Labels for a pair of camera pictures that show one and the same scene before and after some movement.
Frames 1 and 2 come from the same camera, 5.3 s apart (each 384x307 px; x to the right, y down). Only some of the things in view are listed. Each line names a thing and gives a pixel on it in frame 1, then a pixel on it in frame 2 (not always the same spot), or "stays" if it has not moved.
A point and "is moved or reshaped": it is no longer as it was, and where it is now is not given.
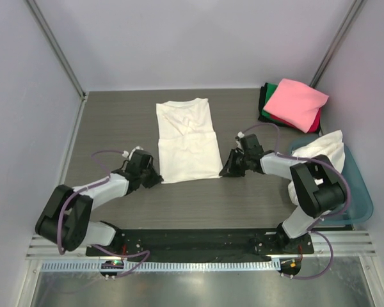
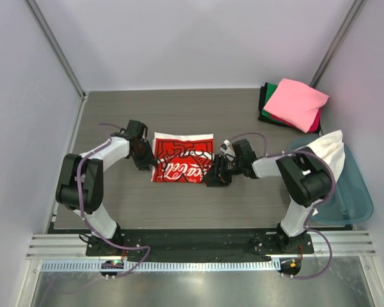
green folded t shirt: [270, 88] stays
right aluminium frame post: [353, 11] stays
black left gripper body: [148, 176] -> [142, 157]
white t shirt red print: [187, 144] is moved or reshaped
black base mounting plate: [169, 242] stays
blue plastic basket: [360, 206] stays
